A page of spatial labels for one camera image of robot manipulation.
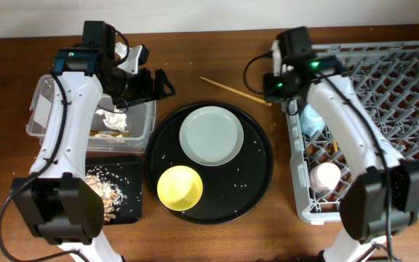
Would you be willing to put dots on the gold brown foil wrapper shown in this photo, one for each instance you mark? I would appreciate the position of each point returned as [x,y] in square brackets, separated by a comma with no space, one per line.
[109,134]

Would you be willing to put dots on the clear plastic waste bin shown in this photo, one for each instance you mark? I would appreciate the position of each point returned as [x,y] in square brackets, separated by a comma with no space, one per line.
[140,121]

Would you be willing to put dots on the yellow bowl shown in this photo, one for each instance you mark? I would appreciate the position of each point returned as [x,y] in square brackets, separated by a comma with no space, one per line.
[179,188]

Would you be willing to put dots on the grey dishwasher rack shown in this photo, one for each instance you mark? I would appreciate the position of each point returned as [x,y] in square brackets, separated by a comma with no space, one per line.
[386,81]

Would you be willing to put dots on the round black serving tray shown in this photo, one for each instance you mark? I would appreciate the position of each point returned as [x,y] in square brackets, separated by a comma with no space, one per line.
[229,190]

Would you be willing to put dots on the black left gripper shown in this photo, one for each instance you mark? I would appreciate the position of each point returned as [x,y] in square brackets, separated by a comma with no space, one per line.
[147,92]

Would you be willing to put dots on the food scraps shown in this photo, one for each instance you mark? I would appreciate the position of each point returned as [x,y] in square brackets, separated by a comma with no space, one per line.
[105,183]

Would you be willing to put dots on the pink cup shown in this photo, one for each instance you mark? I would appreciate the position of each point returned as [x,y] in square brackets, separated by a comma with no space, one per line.
[324,177]

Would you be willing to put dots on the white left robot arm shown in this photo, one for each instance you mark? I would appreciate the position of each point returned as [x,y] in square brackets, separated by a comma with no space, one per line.
[55,201]

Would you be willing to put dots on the grey round plate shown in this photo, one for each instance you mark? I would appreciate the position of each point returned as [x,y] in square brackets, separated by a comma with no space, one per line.
[211,136]

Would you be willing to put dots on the black rectangular tray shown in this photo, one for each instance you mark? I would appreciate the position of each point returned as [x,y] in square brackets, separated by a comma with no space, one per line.
[130,169]

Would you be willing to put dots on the blue cup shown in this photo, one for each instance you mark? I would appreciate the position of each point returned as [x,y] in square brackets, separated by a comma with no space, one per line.
[310,121]

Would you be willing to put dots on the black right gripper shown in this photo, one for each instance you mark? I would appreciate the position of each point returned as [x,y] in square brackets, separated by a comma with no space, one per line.
[268,85]

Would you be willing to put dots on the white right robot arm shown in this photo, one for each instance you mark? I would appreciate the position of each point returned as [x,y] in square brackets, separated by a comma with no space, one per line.
[383,199]

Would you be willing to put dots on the white napkin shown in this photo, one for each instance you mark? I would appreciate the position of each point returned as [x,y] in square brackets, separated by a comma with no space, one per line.
[113,121]

